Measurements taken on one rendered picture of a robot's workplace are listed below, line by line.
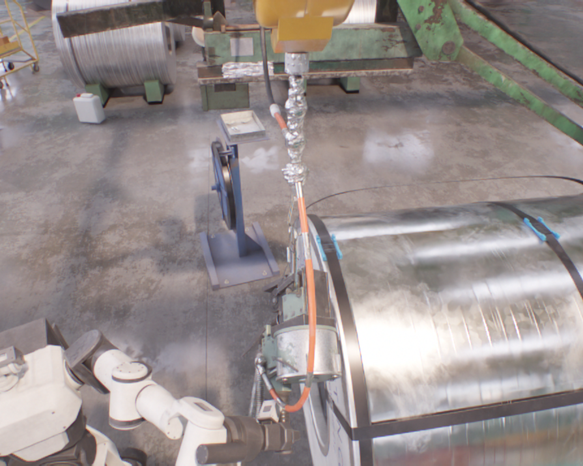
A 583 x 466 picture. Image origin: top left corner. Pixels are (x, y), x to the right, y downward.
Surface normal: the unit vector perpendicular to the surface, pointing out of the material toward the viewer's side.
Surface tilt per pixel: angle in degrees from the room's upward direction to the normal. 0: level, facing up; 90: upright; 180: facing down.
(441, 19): 90
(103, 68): 109
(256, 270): 0
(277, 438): 51
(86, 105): 90
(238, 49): 90
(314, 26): 113
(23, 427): 89
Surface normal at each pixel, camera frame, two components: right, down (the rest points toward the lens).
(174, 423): 0.70, 0.10
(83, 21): 0.38, 0.58
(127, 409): 0.32, 0.07
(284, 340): -0.66, -0.29
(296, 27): 0.13, 0.88
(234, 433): 0.03, -0.56
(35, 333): -0.03, -0.78
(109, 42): 0.14, 0.45
